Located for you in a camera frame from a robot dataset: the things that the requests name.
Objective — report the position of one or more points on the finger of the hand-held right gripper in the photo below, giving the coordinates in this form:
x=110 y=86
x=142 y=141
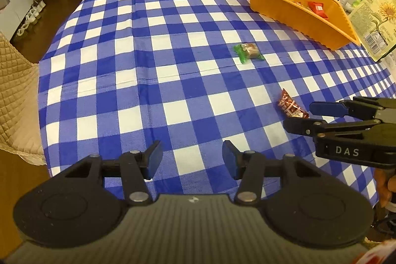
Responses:
x=328 y=108
x=300 y=125

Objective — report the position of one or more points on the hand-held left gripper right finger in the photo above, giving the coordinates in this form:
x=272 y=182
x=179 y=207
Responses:
x=230 y=158

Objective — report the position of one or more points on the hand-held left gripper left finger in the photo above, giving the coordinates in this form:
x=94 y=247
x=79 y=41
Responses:
x=155 y=156

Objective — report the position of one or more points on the dark red patterned candy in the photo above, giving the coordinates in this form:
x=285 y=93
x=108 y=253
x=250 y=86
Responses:
x=290 y=105

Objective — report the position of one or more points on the green candy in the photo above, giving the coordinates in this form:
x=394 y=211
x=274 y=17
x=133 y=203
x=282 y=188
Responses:
x=249 y=51

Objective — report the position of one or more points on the orange plastic tray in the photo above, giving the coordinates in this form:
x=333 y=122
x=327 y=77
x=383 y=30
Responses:
x=297 y=22

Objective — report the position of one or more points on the red candy with white print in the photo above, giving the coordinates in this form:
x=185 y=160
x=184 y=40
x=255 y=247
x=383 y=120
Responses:
x=317 y=8

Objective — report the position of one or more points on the person's right hand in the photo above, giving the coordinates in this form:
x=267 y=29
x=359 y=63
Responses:
x=386 y=188

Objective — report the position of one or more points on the blue white checkered tablecloth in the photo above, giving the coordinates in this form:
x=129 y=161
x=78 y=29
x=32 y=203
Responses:
x=139 y=66

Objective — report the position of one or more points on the sunflower seed bag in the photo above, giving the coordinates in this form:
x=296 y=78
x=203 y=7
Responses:
x=376 y=22

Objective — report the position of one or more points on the red white cloth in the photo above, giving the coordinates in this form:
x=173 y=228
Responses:
x=376 y=253

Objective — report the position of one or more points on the green white packet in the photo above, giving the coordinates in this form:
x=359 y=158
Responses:
x=359 y=1

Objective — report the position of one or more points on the beige quilted chair cover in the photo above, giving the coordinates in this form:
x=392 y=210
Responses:
x=15 y=103

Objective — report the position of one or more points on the row of shoes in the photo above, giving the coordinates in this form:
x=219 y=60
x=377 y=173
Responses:
x=31 y=12

